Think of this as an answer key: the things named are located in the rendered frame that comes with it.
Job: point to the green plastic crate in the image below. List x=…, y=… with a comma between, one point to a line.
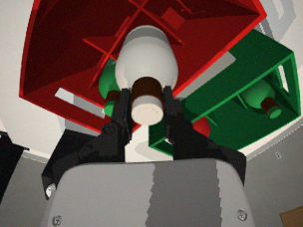
x=234, y=123

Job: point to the white bottle with grey label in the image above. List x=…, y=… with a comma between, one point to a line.
x=145, y=65

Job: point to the red plastic crate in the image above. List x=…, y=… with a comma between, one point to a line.
x=199, y=32

